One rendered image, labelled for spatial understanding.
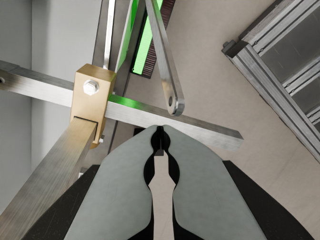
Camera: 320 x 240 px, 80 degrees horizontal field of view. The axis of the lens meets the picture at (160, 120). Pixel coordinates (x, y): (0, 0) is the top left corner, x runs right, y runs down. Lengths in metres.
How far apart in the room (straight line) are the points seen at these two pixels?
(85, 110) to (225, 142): 0.24
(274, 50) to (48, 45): 0.89
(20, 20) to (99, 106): 0.29
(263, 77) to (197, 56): 0.36
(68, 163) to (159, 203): 1.64
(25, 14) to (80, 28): 0.11
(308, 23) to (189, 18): 0.52
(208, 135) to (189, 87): 0.87
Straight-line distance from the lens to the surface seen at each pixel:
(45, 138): 0.69
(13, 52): 0.52
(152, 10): 0.19
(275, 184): 1.94
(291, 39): 1.08
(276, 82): 1.09
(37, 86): 0.34
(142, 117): 0.31
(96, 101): 0.30
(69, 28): 0.53
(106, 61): 0.42
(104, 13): 0.42
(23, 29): 0.54
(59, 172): 0.24
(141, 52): 0.41
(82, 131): 0.30
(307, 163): 1.91
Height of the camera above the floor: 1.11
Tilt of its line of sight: 60 degrees down
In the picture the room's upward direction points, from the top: 178 degrees clockwise
